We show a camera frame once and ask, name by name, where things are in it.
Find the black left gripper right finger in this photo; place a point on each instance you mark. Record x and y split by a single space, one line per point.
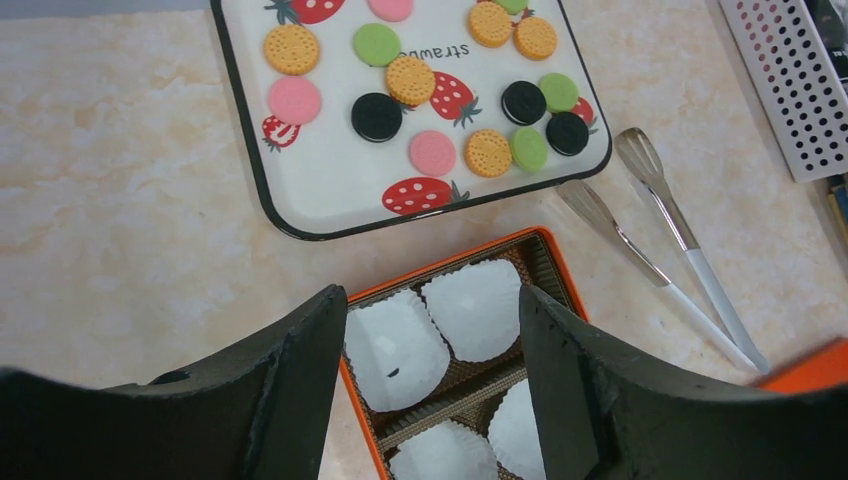
605 409

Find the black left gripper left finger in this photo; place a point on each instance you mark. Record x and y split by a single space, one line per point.
257 409

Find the green sandwich cookie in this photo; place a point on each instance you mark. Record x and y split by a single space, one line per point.
513 7
529 149
560 92
376 44

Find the black sandwich cookie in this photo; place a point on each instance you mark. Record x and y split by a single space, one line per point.
376 117
523 103
567 133

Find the white paper cup liner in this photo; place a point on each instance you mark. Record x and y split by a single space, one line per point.
476 308
513 434
447 450
397 355

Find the orange cookie tin box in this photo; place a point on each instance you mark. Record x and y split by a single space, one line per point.
470 391

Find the orange tin lid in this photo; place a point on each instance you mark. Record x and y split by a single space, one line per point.
821 369

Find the yellow sandwich cookie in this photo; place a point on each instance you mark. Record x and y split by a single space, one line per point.
410 80
489 24
291 49
487 153
535 38

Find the pink sandwich cookie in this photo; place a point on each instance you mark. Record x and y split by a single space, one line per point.
391 10
294 100
432 153

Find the white strawberry print tray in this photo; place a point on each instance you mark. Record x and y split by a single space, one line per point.
322 180

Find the white perforated plastic basket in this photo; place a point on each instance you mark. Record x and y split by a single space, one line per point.
796 83

